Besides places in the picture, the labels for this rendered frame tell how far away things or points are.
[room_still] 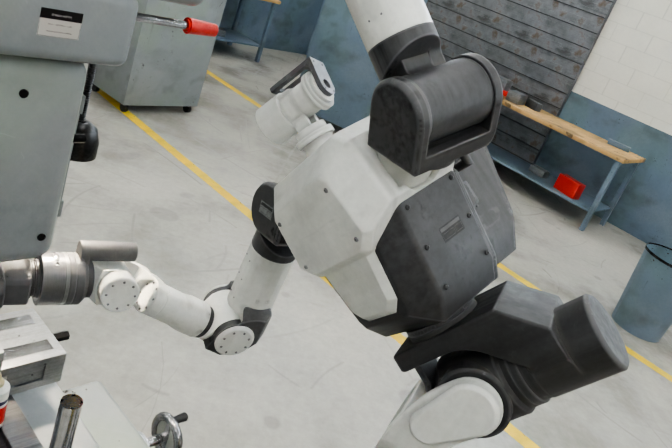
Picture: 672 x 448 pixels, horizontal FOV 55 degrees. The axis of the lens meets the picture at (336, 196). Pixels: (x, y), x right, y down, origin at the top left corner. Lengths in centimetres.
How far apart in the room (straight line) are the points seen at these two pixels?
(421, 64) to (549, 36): 773
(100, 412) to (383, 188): 100
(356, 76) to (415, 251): 610
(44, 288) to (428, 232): 61
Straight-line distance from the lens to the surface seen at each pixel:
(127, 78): 556
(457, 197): 93
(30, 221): 100
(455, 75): 82
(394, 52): 79
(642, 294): 534
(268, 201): 114
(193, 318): 126
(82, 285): 114
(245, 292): 124
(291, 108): 97
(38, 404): 146
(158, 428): 177
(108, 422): 161
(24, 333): 138
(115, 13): 90
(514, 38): 873
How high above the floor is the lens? 188
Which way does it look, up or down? 21 degrees down
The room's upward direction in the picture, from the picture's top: 21 degrees clockwise
